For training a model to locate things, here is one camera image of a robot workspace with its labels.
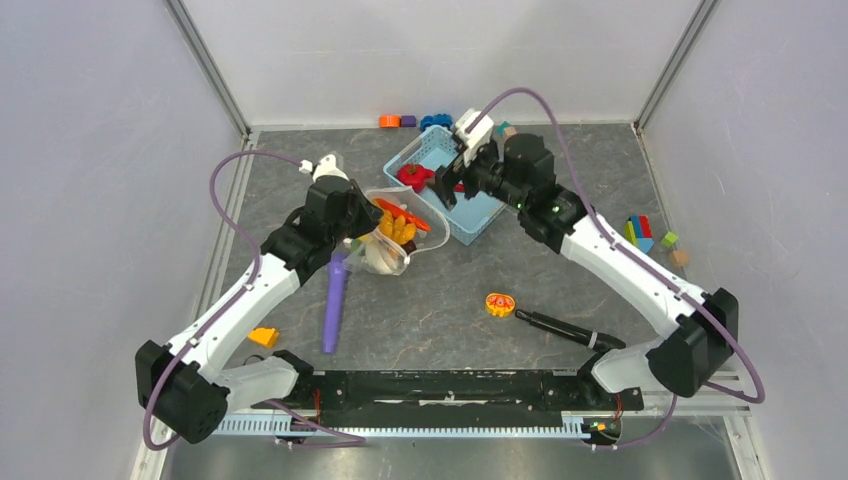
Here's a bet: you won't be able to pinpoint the black marker pen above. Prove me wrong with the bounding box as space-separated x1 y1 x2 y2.
514 309 626 353

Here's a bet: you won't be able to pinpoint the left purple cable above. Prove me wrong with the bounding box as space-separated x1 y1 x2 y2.
142 150 307 452

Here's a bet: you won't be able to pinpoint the orange toy croissant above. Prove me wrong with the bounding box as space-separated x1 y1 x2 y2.
378 212 418 246

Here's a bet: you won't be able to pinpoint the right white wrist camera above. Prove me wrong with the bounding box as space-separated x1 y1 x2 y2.
453 108 494 167

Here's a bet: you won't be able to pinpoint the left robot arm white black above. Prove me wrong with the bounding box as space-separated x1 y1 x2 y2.
135 175 382 450

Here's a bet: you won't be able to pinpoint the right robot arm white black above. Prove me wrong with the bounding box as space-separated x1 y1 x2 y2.
435 134 739 408

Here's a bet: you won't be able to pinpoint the light blue plastic basket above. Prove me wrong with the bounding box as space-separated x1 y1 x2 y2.
383 125 506 247

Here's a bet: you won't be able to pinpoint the green cube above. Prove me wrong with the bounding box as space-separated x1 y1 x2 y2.
661 231 679 248

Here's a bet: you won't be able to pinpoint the orange cylinder block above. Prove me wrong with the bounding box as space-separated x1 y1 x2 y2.
378 115 402 129

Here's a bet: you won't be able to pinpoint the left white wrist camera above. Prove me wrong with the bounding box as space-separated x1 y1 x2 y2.
298 153 350 183

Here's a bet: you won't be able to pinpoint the small dark red toy fruit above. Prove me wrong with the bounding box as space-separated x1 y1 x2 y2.
401 240 417 254

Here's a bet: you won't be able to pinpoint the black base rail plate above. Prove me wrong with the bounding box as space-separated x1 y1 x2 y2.
283 370 644 429

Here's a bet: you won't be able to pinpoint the purple toy microphone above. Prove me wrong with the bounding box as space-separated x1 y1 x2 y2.
322 253 349 355

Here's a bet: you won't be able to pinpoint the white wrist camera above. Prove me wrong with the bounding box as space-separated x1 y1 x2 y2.
453 108 494 167
298 153 350 183

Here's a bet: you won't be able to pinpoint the blue toy car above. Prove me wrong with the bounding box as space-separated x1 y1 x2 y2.
419 113 453 132

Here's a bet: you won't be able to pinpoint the orange round toy slice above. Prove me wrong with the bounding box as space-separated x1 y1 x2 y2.
484 292 516 318

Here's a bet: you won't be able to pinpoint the tan wooden cube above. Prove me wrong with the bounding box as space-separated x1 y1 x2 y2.
668 250 690 268

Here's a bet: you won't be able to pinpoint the clear dotted zip top bag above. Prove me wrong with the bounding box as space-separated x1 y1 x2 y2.
343 186 450 276

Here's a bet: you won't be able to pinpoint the teal and tan cubes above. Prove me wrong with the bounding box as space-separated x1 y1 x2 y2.
497 122 518 142

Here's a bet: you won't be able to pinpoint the white toy egg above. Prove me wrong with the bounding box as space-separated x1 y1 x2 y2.
365 241 405 275

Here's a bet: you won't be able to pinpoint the orange wedge block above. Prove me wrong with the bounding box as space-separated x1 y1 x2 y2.
247 327 280 349

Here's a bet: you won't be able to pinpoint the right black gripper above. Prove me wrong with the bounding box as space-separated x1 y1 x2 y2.
425 136 528 211

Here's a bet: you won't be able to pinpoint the orange toy carrot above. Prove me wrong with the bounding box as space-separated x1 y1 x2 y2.
375 198 431 232

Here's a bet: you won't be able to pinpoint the multicolour block stack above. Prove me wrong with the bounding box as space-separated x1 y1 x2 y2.
624 215 655 254

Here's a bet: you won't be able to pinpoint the red toy tomato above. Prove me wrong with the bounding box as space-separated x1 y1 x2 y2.
396 163 434 194

